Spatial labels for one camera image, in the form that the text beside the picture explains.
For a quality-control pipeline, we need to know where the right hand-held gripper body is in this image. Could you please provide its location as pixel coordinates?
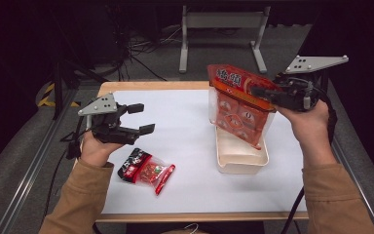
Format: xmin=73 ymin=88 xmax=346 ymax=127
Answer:
xmin=274 ymin=55 xmax=350 ymax=113

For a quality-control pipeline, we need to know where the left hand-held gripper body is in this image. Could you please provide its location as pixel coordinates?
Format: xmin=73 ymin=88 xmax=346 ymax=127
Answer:
xmin=77 ymin=92 xmax=141 ymax=146

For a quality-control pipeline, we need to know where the orange four-piece snack packet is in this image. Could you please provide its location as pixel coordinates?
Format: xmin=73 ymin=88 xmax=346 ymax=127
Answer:
xmin=206 ymin=63 xmax=281 ymax=150

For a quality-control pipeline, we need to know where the cream plastic box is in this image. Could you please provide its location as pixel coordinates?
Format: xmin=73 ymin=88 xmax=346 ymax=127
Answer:
xmin=214 ymin=125 xmax=270 ymax=175

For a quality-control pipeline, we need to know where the person's left hand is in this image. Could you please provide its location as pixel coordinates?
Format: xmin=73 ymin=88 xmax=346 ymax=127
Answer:
xmin=80 ymin=131 xmax=125 ymax=168

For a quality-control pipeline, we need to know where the person's right hand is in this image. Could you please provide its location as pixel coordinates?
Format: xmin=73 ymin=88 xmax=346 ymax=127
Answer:
xmin=274 ymin=99 xmax=331 ymax=144

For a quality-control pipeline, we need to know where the small black and red packet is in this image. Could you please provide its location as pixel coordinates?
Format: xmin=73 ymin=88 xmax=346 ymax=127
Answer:
xmin=117 ymin=147 xmax=176 ymax=196

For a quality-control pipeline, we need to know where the black tripod stand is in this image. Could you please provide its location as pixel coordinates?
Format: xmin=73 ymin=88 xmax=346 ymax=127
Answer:
xmin=52 ymin=55 xmax=108 ymax=121

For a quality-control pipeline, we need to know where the yellow and black striped tape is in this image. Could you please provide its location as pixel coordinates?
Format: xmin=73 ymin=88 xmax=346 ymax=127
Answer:
xmin=37 ymin=82 xmax=81 ymax=108

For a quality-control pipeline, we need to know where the grey metal stand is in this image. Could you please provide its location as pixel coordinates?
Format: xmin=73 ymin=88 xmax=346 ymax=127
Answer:
xmin=178 ymin=5 xmax=272 ymax=74

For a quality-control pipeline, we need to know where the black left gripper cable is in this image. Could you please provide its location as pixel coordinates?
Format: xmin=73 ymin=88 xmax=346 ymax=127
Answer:
xmin=42 ymin=115 xmax=91 ymax=228

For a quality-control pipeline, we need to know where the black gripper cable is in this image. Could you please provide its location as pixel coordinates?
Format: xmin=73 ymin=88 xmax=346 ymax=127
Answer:
xmin=42 ymin=115 xmax=91 ymax=228
xmin=280 ymin=86 xmax=339 ymax=234

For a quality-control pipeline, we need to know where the bundle of black floor cables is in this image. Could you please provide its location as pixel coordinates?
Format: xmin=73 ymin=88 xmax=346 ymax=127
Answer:
xmin=108 ymin=19 xmax=184 ymax=82

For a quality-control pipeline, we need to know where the aluminium rail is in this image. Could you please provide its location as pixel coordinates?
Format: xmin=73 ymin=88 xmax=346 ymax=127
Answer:
xmin=330 ymin=136 xmax=374 ymax=234
xmin=0 ymin=87 xmax=79 ymax=234

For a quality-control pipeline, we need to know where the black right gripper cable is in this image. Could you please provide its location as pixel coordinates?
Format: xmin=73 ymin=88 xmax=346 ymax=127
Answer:
xmin=280 ymin=86 xmax=339 ymax=234

